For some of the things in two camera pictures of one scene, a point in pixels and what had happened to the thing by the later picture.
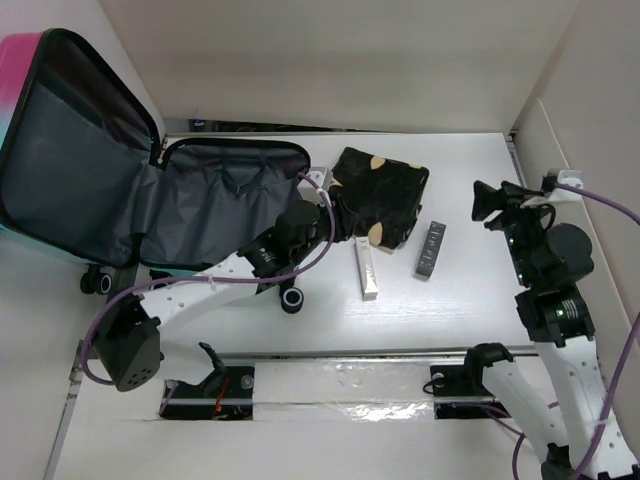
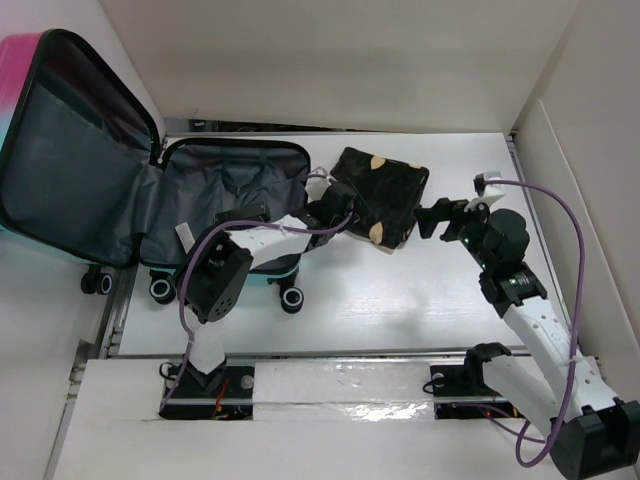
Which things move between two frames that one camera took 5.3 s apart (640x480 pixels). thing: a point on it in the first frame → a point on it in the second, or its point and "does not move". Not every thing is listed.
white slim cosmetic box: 366,268 → 185,236
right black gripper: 487,198 → 445,210
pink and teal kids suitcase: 85,174 does not move
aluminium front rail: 520,355 does not move
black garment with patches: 375,199 does not move
